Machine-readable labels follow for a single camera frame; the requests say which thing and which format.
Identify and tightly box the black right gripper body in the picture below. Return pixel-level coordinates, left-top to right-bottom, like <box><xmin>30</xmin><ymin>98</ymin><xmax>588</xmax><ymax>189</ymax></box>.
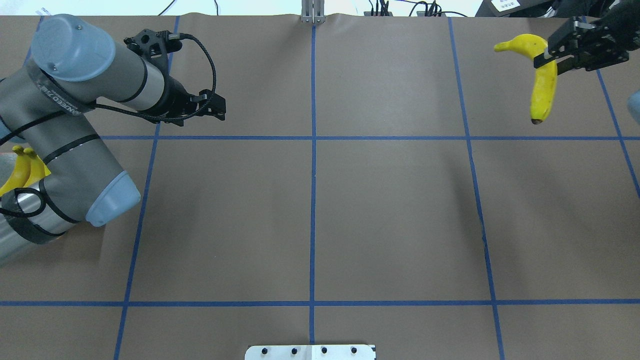
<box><xmin>570</xmin><ymin>0</ymin><xmax>640</xmax><ymax>71</ymax></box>

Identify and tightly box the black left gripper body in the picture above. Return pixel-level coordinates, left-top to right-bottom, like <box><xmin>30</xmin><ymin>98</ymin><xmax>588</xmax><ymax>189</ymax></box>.
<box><xmin>160</xmin><ymin>76</ymin><xmax>218</xmax><ymax>126</ymax></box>

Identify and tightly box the yellow banana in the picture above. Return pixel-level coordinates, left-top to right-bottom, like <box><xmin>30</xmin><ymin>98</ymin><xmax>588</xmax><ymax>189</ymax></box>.
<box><xmin>493</xmin><ymin>33</ymin><xmax>558</xmax><ymax>125</ymax></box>
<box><xmin>23</xmin><ymin>147</ymin><xmax>51</xmax><ymax>187</ymax></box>
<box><xmin>0</xmin><ymin>145</ymin><xmax>31</xmax><ymax>195</ymax></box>

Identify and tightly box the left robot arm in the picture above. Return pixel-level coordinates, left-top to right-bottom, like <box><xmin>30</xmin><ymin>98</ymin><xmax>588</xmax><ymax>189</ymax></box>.
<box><xmin>1</xmin><ymin>14</ymin><xmax>227</xmax><ymax>264</ymax></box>

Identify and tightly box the grey square plate orange rim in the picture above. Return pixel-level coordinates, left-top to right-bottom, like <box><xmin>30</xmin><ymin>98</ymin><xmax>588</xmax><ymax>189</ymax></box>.
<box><xmin>0</xmin><ymin>152</ymin><xmax>18</xmax><ymax>187</ymax></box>

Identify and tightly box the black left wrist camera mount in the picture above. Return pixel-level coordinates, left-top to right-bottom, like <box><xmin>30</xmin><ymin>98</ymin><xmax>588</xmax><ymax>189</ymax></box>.
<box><xmin>123</xmin><ymin>29</ymin><xmax>183</xmax><ymax>75</ymax></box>

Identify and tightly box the aluminium frame post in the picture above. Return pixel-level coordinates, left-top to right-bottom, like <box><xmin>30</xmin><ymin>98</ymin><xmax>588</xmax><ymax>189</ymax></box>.
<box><xmin>301</xmin><ymin>0</ymin><xmax>326</xmax><ymax>25</ymax></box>

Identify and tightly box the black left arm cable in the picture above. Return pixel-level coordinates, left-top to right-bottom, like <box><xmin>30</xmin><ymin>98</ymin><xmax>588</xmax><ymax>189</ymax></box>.
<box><xmin>0</xmin><ymin>32</ymin><xmax>217</xmax><ymax>218</ymax></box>

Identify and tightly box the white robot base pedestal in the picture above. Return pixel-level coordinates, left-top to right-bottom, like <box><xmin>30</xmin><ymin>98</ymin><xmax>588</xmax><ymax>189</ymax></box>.
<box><xmin>244</xmin><ymin>344</ymin><xmax>378</xmax><ymax>360</ymax></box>

